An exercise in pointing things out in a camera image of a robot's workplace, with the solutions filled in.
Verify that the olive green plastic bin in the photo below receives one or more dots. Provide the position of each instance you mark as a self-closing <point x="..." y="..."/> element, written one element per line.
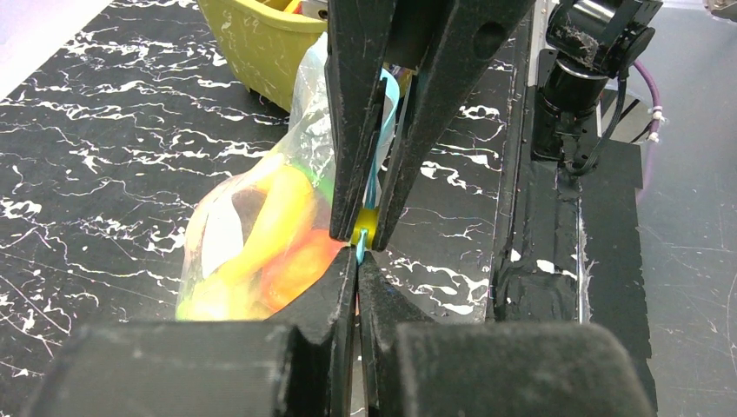
<point x="262" y="43"/>

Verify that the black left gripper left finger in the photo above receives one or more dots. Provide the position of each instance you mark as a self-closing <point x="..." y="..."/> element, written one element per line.
<point x="296" y="363"/>

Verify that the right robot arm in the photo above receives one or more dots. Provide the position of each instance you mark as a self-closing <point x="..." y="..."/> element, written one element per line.
<point x="595" y="40"/>

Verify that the orange toy fruit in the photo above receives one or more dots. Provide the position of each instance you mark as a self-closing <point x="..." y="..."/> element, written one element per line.
<point x="292" y="272"/>

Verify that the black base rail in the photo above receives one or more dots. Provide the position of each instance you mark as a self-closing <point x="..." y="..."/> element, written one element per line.
<point x="568" y="245"/>

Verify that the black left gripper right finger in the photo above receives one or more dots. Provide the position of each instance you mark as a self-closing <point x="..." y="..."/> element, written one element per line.
<point x="415" y="366"/>

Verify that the green toy cabbage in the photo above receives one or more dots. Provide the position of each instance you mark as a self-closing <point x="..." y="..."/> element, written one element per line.
<point x="218" y="301"/>

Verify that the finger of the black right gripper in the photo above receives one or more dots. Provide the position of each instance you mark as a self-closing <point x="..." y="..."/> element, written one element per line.
<point x="357" y="42"/>
<point x="461" y="46"/>

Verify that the clear zip top bag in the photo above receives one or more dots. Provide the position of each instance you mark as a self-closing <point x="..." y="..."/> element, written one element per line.
<point x="223" y="219"/>

